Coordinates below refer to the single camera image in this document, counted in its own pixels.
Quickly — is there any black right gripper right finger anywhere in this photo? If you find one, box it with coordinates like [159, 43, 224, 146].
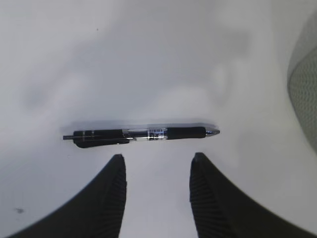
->
[189, 153, 315, 238]

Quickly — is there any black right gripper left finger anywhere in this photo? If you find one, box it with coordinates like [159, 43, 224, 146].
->
[12, 154, 127, 238]

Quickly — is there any green woven plastic basket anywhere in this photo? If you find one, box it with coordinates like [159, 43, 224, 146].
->
[287, 12, 317, 151]

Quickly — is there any blue black pen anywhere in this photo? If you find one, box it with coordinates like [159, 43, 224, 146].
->
[62, 126, 220, 149]

